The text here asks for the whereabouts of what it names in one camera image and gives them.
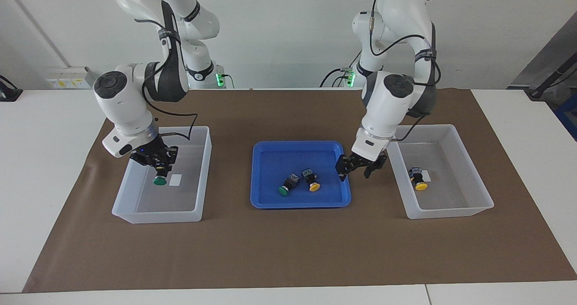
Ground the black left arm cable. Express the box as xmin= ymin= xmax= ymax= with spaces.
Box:
xmin=369 ymin=0 xmax=439 ymax=141

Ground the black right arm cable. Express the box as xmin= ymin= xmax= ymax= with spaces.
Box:
xmin=135 ymin=19 xmax=199 ymax=143

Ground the black stand pole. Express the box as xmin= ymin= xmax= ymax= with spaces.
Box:
xmin=527 ymin=55 xmax=577 ymax=99

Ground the yellow push button switch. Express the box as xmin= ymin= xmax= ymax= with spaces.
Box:
xmin=301 ymin=168 xmax=321 ymax=192
xmin=408 ymin=166 xmax=429 ymax=191

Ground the blue plastic tray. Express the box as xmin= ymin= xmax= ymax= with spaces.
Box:
xmin=250 ymin=141 xmax=352 ymax=209

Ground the white wall socket strip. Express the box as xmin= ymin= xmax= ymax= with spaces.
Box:
xmin=46 ymin=67 xmax=97 ymax=89

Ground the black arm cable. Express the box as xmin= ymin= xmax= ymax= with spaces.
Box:
xmin=369 ymin=0 xmax=439 ymax=141
xmin=135 ymin=19 xmax=199 ymax=143

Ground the translucent white plastic box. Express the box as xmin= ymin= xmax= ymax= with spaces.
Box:
xmin=385 ymin=124 xmax=495 ymax=220
xmin=112 ymin=126 xmax=212 ymax=224

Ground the black clamp device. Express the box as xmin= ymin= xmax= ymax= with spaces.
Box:
xmin=0 ymin=75 xmax=23 ymax=102

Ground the blue crate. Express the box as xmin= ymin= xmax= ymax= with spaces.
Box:
xmin=554 ymin=93 xmax=577 ymax=141

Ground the brown paper table mat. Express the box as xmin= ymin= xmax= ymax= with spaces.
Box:
xmin=23 ymin=89 xmax=577 ymax=293

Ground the green push button switch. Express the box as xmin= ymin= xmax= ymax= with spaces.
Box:
xmin=152 ymin=164 xmax=168 ymax=187
xmin=277 ymin=173 xmax=300 ymax=197

